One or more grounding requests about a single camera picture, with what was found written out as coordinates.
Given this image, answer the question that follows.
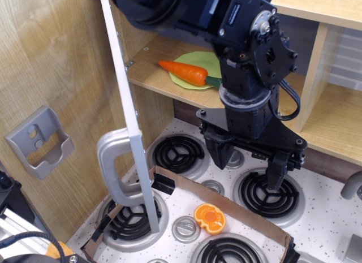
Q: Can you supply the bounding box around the grey wall holder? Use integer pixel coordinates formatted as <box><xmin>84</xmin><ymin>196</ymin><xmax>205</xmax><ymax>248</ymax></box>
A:
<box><xmin>5</xmin><ymin>105</ymin><xmax>75</xmax><ymax>180</ymax></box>

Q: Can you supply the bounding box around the back left black burner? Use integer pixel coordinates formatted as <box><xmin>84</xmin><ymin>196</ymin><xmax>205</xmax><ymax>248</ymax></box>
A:
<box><xmin>151</xmin><ymin>135</ymin><xmax>205</xmax><ymax>174</ymax></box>

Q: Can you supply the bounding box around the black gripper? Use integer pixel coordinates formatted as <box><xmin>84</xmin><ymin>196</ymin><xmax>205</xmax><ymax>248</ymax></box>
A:
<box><xmin>196</xmin><ymin>108</ymin><xmax>307</xmax><ymax>190</ymax></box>

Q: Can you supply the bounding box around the black burner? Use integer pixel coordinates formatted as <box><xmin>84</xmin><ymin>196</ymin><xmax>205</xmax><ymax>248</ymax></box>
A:
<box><xmin>236</xmin><ymin>171</ymin><xmax>300</xmax><ymax>218</ymax></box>
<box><xmin>109</xmin><ymin>204</ymin><xmax>151</xmax><ymax>241</ymax></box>
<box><xmin>151</xmin><ymin>135</ymin><xmax>205</xmax><ymax>174</ymax></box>
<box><xmin>201</xmin><ymin>237</ymin><xmax>261</xmax><ymax>263</ymax></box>

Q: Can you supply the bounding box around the back right black burner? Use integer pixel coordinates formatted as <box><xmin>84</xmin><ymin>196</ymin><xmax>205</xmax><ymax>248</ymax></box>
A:
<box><xmin>236</xmin><ymin>171</ymin><xmax>300</xmax><ymax>218</ymax></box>

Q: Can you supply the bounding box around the grey toy microwave door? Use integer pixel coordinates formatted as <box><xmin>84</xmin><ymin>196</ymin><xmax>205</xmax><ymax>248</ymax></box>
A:
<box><xmin>97</xmin><ymin>0</ymin><xmax>160</xmax><ymax>234</ymax></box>

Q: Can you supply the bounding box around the grey stove knob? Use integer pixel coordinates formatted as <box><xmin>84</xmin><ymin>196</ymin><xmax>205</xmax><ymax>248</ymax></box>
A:
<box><xmin>226</xmin><ymin>149</ymin><xmax>245</xmax><ymax>169</ymax></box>
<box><xmin>171</xmin><ymin>216</ymin><xmax>200</xmax><ymax>244</ymax></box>
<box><xmin>201</xmin><ymin>180</ymin><xmax>225</xmax><ymax>196</ymax></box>

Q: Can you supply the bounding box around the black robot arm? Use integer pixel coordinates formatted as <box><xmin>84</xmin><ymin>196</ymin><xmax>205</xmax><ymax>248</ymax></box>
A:
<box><xmin>113</xmin><ymin>0</ymin><xmax>307</xmax><ymax>190</ymax></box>

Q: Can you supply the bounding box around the grey middle stove knob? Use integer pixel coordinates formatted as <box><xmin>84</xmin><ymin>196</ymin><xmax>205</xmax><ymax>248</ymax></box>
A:
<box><xmin>201</xmin><ymin>180</ymin><xmax>225</xmax><ymax>196</ymax></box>

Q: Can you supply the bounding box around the black cable with orange sleeve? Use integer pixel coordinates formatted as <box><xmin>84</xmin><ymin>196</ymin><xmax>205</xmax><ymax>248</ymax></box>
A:
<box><xmin>0</xmin><ymin>231</ymin><xmax>71</xmax><ymax>263</ymax></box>

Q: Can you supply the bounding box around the front right black burner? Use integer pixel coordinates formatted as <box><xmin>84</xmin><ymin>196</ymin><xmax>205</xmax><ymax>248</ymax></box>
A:
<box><xmin>201</xmin><ymin>237</ymin><xmax>261</xmax><ymax>263</ymax></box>

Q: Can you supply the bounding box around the grey toy faucet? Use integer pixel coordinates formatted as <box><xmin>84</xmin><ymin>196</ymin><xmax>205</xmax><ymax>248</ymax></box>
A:
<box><xmin>341</xmin><ymin>171</ymin><xmax>362</xmax><ymax>200</ymax></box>

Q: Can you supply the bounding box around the grey front stove knob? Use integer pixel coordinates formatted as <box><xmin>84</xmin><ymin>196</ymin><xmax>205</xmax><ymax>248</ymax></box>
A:
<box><xmin>171</xmin><ymin>216</ymin><xmax>200</xmax><ymax>244</ymax></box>

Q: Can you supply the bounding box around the orange toy fruit half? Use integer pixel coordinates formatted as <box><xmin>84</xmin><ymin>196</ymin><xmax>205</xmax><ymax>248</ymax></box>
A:
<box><xmin>193</xmin><ymin>203</ymin><xmax>227</xmax><ymax>235</ymax></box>

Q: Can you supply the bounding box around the brown cardboard barrier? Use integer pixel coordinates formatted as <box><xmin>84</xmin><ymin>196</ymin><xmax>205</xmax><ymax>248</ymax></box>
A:
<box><xmin>79</xmin><ymin>166</ymin><xmax>300</xmax><ymax>262</ymax></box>

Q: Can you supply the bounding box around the front left black burner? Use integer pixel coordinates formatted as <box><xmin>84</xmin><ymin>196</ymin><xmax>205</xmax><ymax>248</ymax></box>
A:
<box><xmin>109</xmin><ymin>204</ymin><xmax>151</xmax><ymax>241</ymax></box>

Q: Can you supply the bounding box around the green toy plate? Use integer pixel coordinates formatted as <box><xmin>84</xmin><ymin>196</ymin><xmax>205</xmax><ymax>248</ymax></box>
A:
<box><xmin>169</xmin><ymin>51</ymin><xmax>221</xmax><ymax>90</ymax></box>

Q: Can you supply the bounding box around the orange toy carrot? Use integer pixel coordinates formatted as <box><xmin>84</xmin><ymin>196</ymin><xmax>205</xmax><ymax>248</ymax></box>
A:
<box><xmin>158</xmin><ymin>61</ymin><xmax>222</xmax><ymax>88</ymax></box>

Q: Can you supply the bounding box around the grey back stove knob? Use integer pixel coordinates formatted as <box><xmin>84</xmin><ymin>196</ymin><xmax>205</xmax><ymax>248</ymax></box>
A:
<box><xmin>226</xmin><ymin>149</ymin><xmax>245</xmax><ymax>169</ymax></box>

